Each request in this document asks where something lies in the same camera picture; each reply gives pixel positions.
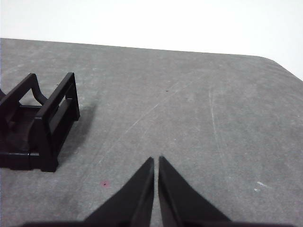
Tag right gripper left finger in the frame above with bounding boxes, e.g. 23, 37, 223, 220
21, 157, 155, 227

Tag black plate rack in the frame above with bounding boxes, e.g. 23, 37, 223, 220
0, 72, 80, 173

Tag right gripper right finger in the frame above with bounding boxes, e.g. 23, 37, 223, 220
158, 155, 296, 227

